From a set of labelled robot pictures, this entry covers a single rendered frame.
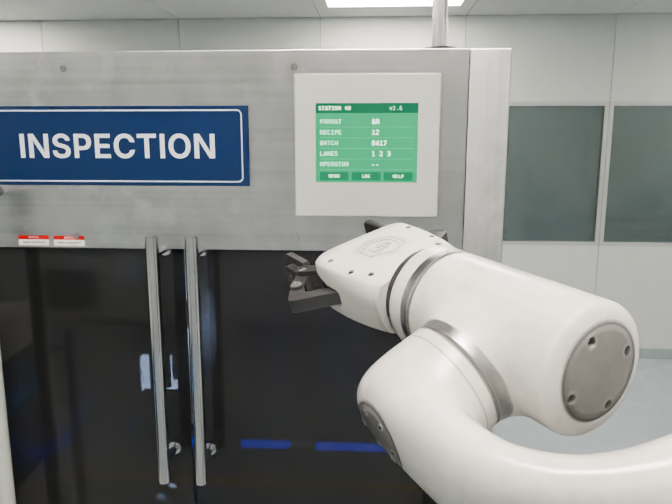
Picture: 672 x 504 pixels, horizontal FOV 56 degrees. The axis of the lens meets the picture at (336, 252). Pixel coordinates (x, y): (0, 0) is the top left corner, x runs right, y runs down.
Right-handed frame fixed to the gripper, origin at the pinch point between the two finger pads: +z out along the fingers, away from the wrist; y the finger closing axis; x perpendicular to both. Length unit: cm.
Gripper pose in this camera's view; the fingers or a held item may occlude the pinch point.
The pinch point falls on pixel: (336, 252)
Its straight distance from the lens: 62.9
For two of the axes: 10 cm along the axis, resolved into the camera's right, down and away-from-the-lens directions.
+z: -4.8, -2.2, 8.5
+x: 2.2, 9.1, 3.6
